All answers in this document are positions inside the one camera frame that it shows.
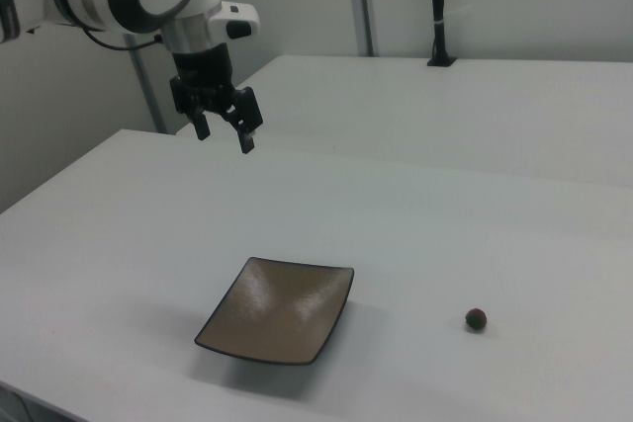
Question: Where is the red strawberry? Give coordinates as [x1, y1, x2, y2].
[464, 307, 490, 332]

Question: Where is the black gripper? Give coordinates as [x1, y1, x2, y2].
[169, 42, 264, 155]

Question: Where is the square brown ceramic plate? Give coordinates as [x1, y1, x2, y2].
[194, 256, 355, 367]

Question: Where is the black camera stand pole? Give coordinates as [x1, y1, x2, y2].
[426, 0, 457, 68]

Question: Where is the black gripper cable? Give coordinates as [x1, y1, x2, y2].
[80, 26, 165, 53]

